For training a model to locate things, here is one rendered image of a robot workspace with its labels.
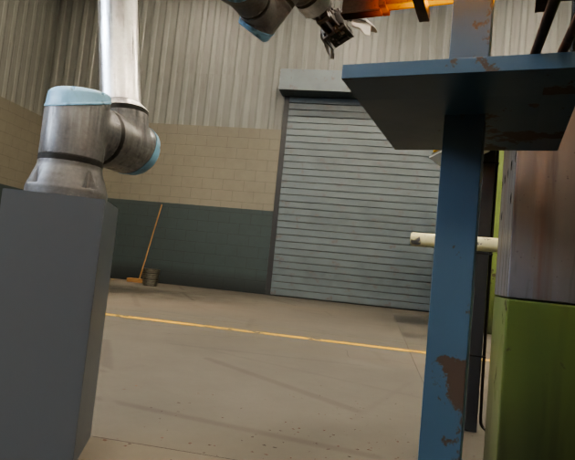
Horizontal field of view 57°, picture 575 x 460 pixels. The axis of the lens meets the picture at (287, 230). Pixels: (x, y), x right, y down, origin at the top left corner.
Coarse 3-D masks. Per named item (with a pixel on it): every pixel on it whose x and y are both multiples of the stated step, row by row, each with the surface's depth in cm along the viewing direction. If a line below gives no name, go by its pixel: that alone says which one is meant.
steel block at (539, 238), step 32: (512, 160) 119; (544, 160) 108; (512, 192) 113; (544, 192) 108; (512, 224) 109; (544, 224) 107; (512, 256) 108; (544, 256) 107; (512, 288) 108; (544, 288) 106
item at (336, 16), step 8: (328, 8) 140; (336, 8) 147; (320, 16) 143; (328, 16) 139; (336, 16) 146; (320, 24) 141; (328, 24) 142; (336, 24) 144; (344, 24) 143; (328, 32) 145; (336, 32) 144; (344, 32) 144; (352, 32) 147; (328, 40) 149; (336, 40) 147; (344, 40) 147
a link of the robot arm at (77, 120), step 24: (48, 96) 126; (72, 96) 124; (96, 96) 127; (48, 120) 125; (72, 120) 124; (96, 120) 127; (120, 120) 137; (48, 144) 124; (72, 144) 124; (96, 144) 128; (120, 144) 136
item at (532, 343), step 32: (512, 320) 107; (544, 320) 105; (512, 352) 107; (544, 352) 105; (512, 384) 106; (544, 384) 104; (512, 416) 105; (544, 416) 104; (512, 448) 105; (544, 448) 103
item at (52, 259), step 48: (0, 240) 116; (48, 240) 118; (96, 240) 120; (0, 288) 116; (48, 288) 118; (96, 288) 122; (0, 336) 115; (48, 336) 117; (96, 336) 129; (0, 384) 115; (48, 384) 117; (96, 384) 138; (0, 432) 114; (48, 432) 116
